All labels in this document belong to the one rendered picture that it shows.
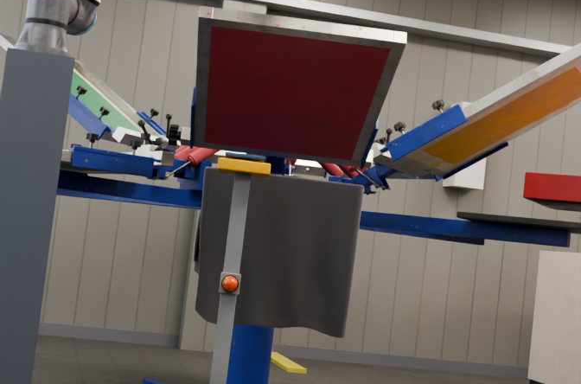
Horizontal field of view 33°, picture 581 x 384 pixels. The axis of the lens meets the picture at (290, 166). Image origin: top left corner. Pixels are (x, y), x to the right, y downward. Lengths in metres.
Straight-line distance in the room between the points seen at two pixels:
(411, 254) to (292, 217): 4.49
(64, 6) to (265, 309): 1.01
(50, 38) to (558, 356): 4.22
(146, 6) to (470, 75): 2.40
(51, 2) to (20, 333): 0.90
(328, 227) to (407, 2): 4.72
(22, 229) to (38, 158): 0.19
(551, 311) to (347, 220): 3.73
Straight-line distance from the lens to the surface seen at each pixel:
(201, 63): 2.99
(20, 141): 2.77
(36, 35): 2.83
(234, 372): 4.06
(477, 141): 3.88
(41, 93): 2.78
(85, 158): 3.44
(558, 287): 6.34
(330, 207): 2.77
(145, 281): 6.79
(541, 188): 3.50
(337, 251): 2.78
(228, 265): 2.48
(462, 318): 7.39
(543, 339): 6.46
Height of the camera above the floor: 0.76
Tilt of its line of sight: 5 degrees up
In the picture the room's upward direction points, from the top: 7 degrees clockwise
